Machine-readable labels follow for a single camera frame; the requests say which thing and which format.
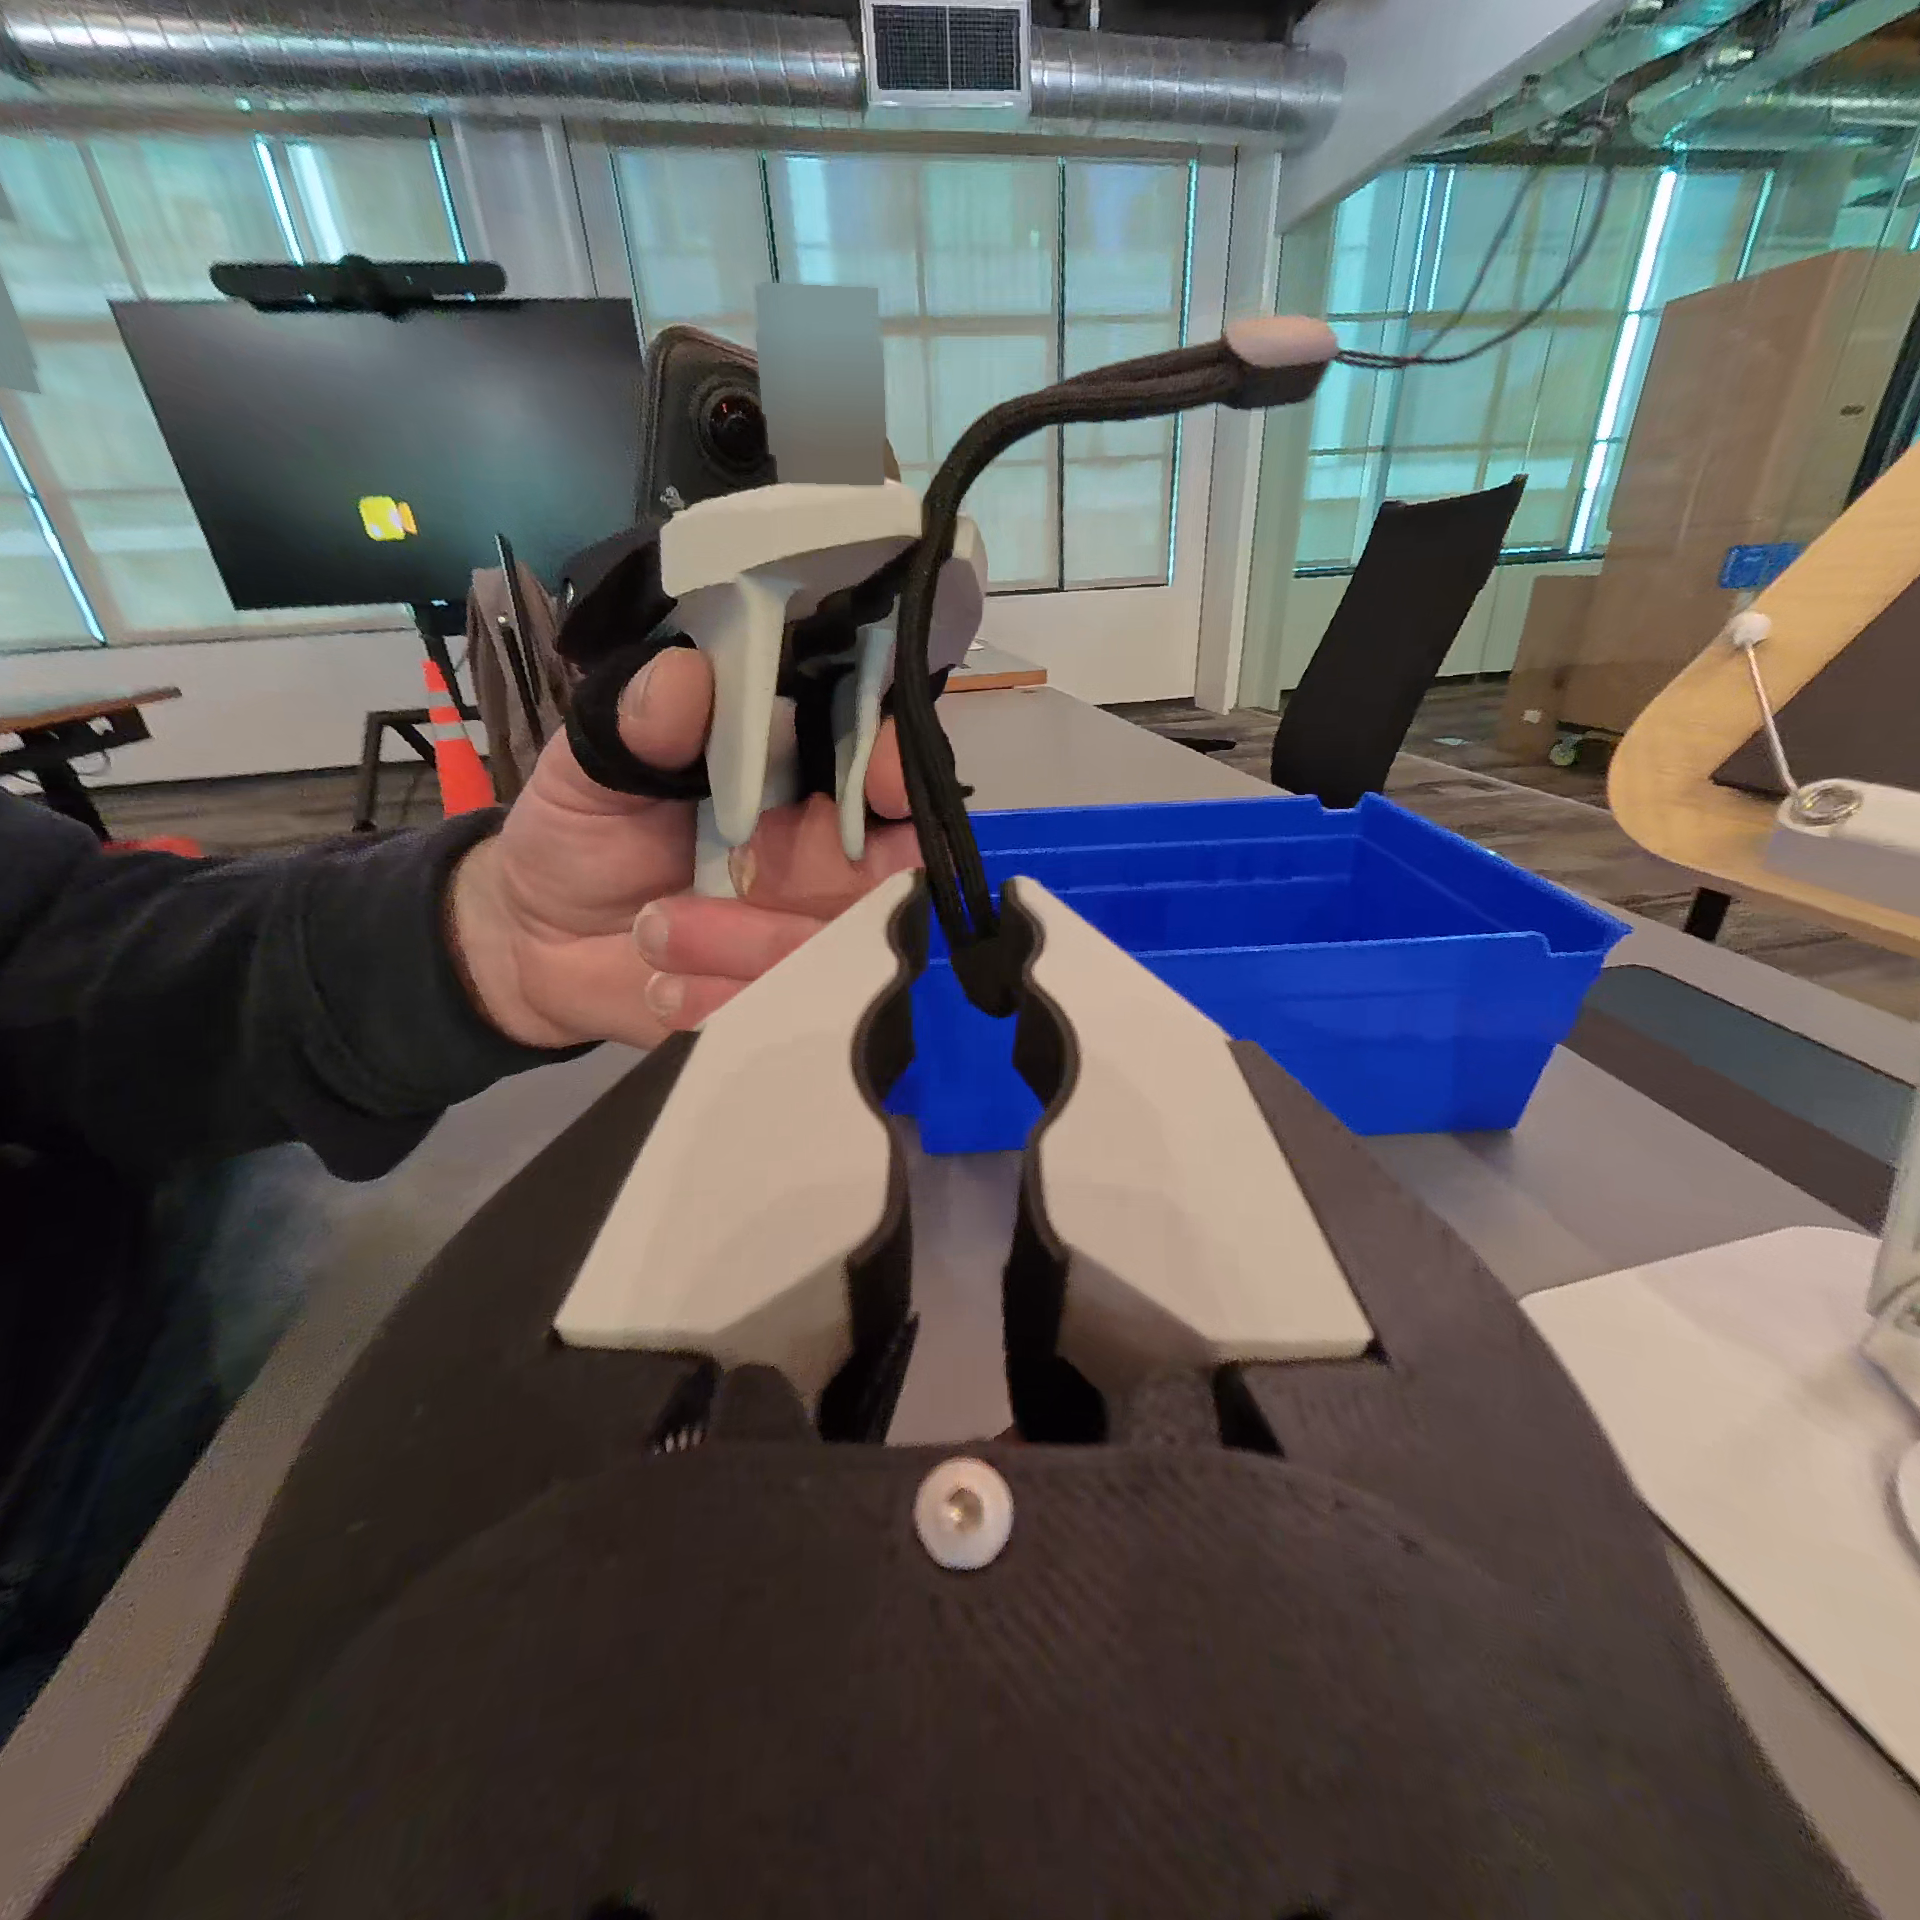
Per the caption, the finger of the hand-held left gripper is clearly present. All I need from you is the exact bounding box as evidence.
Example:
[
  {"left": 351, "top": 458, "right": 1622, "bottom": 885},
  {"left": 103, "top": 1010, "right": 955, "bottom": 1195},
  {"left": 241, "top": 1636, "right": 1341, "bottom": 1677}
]
[{"left": 659, "top": 484, "right": 986, "bottom": 675}]

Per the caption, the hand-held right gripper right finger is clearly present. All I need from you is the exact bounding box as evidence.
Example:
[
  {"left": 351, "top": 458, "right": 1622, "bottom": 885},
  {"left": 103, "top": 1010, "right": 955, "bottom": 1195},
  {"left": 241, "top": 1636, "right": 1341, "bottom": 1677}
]
[{"left": 1003, "top": 894, "right": 1380, "bottom": 1363}]

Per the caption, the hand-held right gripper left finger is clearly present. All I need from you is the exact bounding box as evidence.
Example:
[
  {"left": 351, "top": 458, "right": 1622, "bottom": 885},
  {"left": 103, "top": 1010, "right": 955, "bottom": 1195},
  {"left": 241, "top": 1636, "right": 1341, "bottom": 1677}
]
[{"left": 552, "top": 876, "right": 924, "bottom": 1358}]

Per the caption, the large blue bin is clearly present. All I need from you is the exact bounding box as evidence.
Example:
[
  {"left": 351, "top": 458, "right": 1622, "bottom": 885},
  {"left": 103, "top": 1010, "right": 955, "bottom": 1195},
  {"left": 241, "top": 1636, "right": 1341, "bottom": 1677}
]
[{"left": 882, "top": 790, "right": 1635, "bottom": 1161}]

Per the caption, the black cable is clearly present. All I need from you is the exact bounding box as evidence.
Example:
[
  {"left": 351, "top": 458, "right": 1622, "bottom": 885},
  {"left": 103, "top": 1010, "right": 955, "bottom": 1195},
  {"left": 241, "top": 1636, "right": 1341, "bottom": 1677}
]
[{"left": 892, "top": 312, "right": 1346, "bottom": 1015}]

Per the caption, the person's left forearm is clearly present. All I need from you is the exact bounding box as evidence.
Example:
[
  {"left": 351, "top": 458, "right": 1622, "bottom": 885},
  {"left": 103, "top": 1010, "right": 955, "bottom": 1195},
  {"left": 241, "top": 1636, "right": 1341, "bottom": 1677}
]
[{"left": 0, "top": 786, "right": 591, "bottom": 1190}]

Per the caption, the person's left hand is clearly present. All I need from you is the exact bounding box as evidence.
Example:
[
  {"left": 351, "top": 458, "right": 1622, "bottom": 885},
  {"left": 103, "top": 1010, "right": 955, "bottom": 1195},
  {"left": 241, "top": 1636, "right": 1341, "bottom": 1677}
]
[{"left": 449, "top": 642, "right": 936, "bottom": 1057}]

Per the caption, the brown padded seat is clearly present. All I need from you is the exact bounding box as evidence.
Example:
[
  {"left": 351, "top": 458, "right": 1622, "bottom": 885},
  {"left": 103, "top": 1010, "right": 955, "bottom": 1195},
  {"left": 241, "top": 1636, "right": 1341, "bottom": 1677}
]
[{"left": 463, "top": 540, "right": 591, "bottom": 810}]

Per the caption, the black tv screen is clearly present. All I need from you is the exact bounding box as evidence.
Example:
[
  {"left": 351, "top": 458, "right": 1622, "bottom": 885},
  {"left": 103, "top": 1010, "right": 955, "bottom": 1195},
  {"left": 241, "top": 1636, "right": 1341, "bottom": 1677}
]
[{"left": 108, "top": 293, "right": 660, "bottom": 630}]

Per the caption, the ceiling vent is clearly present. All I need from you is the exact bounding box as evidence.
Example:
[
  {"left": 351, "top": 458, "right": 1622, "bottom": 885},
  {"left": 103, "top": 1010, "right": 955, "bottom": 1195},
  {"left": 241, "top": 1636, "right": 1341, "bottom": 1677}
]
[{"left": 859, "top": 0, "right": 1041, "bottom": 121}]

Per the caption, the silver ceiling pipe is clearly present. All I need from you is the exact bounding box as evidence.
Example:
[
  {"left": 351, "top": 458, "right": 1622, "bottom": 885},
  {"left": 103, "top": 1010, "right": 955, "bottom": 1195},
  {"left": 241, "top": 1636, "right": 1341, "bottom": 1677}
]
[{"left": 0, "top": 0, "right": 1350, "bottom": 157}]

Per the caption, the white stand base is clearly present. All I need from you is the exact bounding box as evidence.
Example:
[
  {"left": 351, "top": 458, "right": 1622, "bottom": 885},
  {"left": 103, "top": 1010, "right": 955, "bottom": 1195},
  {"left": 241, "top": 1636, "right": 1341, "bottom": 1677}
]
[{"left": 1519, "top": 1223, "right": 1920, "bottom": 1790}]

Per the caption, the black chair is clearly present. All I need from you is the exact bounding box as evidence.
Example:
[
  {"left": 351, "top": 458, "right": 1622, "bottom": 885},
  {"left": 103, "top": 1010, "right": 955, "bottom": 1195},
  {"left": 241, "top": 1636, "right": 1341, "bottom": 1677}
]
[{"left": 1266, "top": 472, "right": 1530, "bottom": 817}]

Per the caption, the dark wooden side table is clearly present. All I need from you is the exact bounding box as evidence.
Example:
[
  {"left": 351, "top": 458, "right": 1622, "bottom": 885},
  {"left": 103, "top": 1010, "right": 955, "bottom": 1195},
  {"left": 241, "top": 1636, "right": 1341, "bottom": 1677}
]
[{"left": 0, "top": 682, "right": 187, "bottom": 848}]

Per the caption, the cardboard panel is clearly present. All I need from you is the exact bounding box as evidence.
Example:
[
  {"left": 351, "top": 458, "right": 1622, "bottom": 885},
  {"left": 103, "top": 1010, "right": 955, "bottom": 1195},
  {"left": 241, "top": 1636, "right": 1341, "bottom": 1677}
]
[{"left": 1498, "top": 247, "right": 1920, "bottom": 756}]

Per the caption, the black camera bar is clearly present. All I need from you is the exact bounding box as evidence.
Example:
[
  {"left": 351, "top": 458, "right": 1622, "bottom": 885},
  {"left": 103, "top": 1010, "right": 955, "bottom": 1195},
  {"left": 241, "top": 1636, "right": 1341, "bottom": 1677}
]
[{"left": 208, "top": 252, "right": 510, "bottom": 320}]

